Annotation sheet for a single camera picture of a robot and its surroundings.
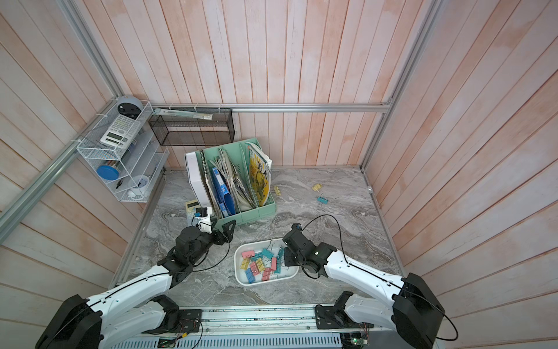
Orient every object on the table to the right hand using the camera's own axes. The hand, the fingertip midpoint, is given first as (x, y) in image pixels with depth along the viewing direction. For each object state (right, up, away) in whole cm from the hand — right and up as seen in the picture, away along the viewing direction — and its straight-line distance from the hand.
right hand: (288, 252), depth 84 cm
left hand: (-24, +12, -1) cm, 27 cm away
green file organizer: (-22, +41, +14) cm, 49 cm away
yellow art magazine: (-12, +33, +10) cm, 36 cm away
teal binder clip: (+19, +19, +22) cm, 35 cm away
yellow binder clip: (-17, -5, +1) cm, 18 cm away
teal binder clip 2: (-3, -4, +2) cm, 6 cm away
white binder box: (-36, +28, -2) cm, 45 cm away
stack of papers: (-20, +23, +6) cm, 31 cm away
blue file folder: (-25, +21, 0) cm, 32 cm away
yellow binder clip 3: (-4, +24, +23) cm, 33 cm away
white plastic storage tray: (-10, -4, +1) cm, 11 cm away
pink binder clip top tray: (-16, -1, +3) cm, 16 cm away
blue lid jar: (-66, +31, -7) cm, 73 cm away
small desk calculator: (-46, +16, +20) cm, 53 cm away
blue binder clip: (-15, -8, -2) cm, 17 cm away
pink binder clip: (-9, -8, -2) cm, 12 cm away
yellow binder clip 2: (+16, +26, +24) cm, 39 cm away
